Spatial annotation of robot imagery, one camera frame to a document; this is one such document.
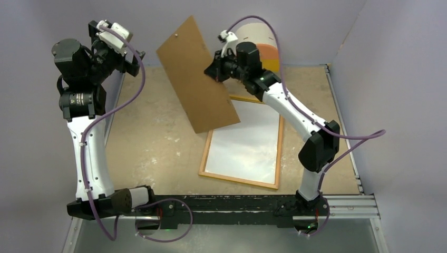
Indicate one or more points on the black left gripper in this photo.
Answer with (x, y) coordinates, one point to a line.
(97, 44)

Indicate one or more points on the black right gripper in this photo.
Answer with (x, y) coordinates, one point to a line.
(215, 70)

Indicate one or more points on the brown backing board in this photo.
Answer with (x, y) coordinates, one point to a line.
(184, 57)

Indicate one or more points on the building and sky photo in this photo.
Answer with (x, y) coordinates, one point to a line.
(244, 150)

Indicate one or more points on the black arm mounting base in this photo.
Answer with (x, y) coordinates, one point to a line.
(282, 211)

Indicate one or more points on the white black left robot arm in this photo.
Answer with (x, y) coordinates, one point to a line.
(83, 69)

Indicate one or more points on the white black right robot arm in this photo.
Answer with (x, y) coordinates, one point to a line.
(320, 137)

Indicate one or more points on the round pastel drawer cabinet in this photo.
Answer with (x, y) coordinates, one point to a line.
(261, 35)

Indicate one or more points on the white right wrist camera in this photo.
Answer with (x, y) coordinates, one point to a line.
(228, 40)

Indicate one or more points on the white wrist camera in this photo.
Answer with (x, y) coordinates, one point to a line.
(228, 40)
(110, 33)

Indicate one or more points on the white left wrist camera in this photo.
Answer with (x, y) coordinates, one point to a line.
(110, 33)

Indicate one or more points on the aluminium rail frame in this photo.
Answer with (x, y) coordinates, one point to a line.
(97, 199)

